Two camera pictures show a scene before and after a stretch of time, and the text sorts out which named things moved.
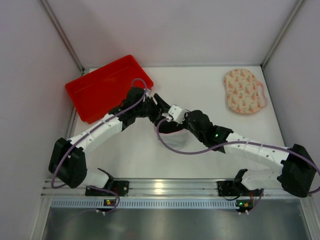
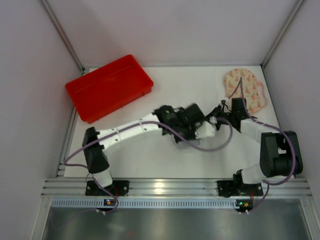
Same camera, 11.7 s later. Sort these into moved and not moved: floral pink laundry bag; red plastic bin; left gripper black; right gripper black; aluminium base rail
Moved: left gripper black; right gripper black
Not moved: floral pink laundry bag; red plastic bin; aluminium base rail
